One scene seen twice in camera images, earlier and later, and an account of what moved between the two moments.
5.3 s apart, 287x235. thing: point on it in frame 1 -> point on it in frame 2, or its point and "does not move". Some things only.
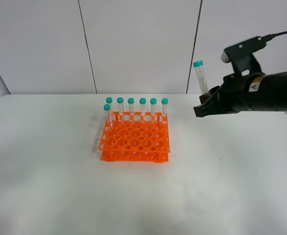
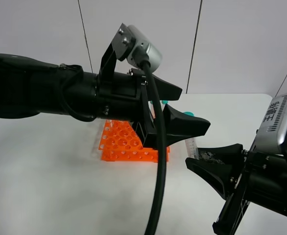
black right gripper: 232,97 -> 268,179
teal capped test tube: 202,80 -> 190,144
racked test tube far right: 164,102 does not move
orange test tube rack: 136,138 does not move
